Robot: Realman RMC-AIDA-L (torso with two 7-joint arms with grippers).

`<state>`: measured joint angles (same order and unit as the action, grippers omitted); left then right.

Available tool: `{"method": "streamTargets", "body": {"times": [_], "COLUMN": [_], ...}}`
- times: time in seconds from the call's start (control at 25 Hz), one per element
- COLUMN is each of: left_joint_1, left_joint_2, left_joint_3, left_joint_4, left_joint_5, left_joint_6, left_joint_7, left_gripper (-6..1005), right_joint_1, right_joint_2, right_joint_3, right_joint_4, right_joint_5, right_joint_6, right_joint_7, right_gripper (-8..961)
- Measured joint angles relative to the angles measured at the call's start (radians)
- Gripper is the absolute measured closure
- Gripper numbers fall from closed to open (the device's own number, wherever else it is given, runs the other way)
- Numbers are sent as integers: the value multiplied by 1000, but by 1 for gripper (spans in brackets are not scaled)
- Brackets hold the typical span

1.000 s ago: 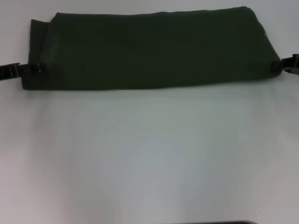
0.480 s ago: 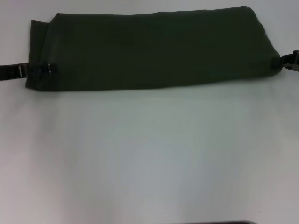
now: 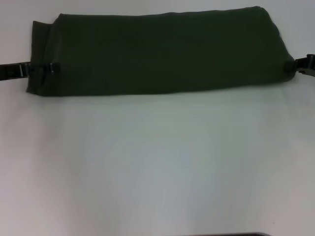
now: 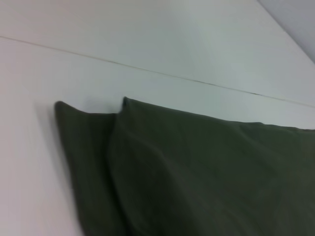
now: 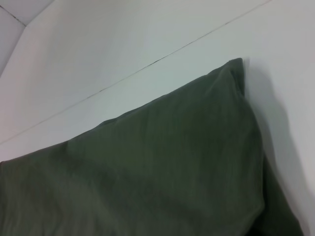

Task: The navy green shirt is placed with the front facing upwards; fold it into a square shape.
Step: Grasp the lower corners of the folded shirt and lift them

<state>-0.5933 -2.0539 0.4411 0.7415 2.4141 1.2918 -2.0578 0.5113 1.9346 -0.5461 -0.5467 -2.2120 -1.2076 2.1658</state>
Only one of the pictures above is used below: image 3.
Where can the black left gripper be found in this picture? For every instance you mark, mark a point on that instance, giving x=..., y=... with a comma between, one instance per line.
x=11, y=71

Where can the dark green FREE T-shirt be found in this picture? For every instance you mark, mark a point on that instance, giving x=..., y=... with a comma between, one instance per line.
x=160, y=54

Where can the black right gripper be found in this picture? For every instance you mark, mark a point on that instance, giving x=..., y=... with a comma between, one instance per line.
x=310, y=67

